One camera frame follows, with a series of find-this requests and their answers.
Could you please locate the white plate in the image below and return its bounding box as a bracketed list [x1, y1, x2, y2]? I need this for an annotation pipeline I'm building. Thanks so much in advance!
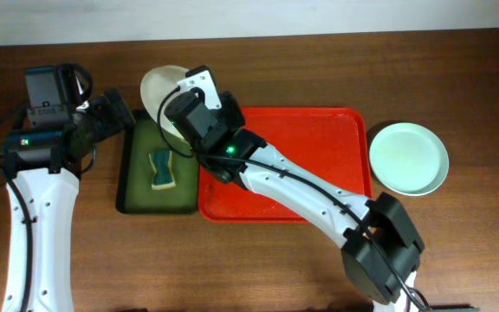
[139, 64, 190, 142]

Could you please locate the yellow green sponge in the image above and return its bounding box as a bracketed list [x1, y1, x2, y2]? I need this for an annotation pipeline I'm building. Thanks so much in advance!
[148, 150, 176, 191]

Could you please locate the light green plate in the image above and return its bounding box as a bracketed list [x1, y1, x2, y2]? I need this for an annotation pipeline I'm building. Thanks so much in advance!
[369, 122, 450, 196]

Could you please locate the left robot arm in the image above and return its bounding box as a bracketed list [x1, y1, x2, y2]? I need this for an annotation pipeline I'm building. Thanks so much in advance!
[0, 88, 135, 311]

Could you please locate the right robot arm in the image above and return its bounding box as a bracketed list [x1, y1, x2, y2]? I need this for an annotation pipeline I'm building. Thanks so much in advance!
[157, 88, 431, 311]

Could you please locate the dark green tray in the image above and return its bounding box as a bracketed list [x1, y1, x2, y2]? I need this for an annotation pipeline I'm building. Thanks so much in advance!
[115, 110, 199, 214]

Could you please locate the red plastic tray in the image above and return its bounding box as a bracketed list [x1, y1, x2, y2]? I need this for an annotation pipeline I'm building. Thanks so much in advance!
[198, 107, 373, 224]

